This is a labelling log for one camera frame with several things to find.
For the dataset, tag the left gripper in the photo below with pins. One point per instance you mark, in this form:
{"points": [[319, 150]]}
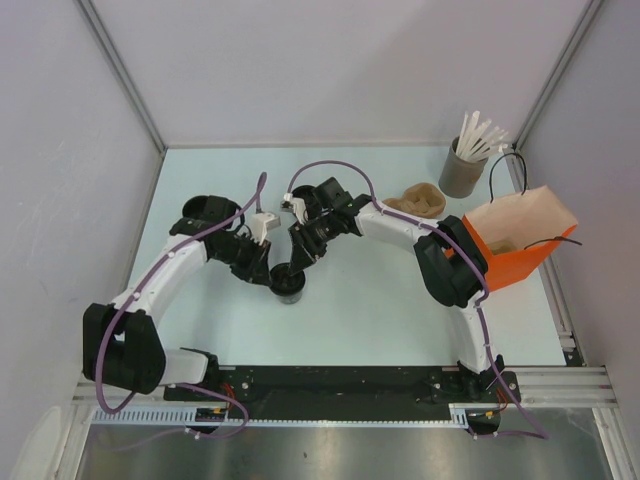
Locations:
{"points": [[247, 270]]}

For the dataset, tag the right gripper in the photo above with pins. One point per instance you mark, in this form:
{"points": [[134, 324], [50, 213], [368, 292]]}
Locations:
{"points": [[302, 258]]}

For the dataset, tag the black plastic cup lid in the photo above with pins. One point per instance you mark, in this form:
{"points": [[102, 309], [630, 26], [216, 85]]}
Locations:
{"points": [[284, 284]]}

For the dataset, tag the dark takeout coffee cup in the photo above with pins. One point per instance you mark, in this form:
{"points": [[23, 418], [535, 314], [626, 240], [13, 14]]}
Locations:
{"points": [[289, 299]]}

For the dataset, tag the orange paper bag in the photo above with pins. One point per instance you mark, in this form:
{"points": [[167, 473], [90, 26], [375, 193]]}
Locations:
{"points": [[534, 220]]}

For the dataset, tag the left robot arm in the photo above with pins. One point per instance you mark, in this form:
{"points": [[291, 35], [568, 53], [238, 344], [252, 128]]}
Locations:
{"points": [[121, 344]]}

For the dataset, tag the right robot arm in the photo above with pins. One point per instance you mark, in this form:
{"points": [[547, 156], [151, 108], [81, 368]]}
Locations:
{"points": [[452, 268]]}

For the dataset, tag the grey straw holder cup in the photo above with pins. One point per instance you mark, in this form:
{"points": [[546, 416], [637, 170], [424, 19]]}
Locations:
{"points": [[459, 177]]}

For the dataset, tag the white straws bundle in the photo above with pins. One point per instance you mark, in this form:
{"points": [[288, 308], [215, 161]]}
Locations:
{"points": [[478, 140]]}

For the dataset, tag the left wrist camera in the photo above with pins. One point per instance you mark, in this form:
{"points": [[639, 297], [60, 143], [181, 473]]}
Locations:
{"points": [[260, 224]]}

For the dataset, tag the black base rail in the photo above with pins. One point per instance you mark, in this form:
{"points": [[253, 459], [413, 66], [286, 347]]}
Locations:
{"points": [[369, 394]]}

